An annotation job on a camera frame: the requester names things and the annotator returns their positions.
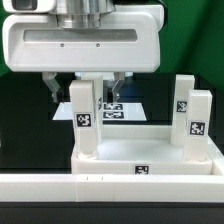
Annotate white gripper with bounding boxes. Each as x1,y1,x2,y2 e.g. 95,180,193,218
2,5,161,102

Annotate white desk top tray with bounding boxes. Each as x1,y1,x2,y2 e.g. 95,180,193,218
71,125,212,175

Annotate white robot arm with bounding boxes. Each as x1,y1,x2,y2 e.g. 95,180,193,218
2,0,167,93

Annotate white fiducial marker plate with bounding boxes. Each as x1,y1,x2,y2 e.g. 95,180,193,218
53,102,146,121

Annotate white L-shaped obstacle fence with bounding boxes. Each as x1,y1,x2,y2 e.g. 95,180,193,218
0,139,224,203

